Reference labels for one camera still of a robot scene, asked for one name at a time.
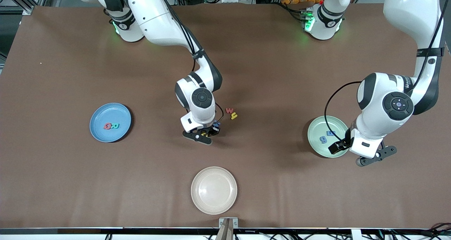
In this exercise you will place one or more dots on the teal uppercase R foam letter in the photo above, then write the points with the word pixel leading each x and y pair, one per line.
pixel 115 126

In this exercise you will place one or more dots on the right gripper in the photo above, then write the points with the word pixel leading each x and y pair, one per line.
pixel 212 129

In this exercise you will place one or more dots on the cream plate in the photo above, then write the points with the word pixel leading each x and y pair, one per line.
pixel 214 190

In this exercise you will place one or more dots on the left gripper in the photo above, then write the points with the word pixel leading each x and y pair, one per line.
pixel 347 137

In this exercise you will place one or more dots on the red uppercase Q foam letter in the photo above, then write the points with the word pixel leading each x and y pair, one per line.
pixel 107 126

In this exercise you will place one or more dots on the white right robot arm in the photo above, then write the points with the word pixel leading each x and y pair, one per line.
pixel 155 18

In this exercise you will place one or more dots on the aluminium frame profile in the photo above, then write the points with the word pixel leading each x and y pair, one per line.
pixel 21 2

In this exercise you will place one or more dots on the yellow lowercase h foam letter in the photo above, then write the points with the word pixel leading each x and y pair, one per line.
pixel 233 116

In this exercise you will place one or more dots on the green plate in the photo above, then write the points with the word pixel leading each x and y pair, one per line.
pixel 319 129

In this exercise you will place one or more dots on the red lowercase w foam letter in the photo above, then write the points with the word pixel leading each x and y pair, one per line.
pixel 229 110

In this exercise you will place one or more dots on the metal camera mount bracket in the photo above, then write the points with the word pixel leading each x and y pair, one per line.
pixel 228 229

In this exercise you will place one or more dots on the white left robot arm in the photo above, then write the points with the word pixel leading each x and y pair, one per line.
pixel 415 7

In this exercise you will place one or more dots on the blue plate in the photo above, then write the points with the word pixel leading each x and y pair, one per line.
pixel 105 114

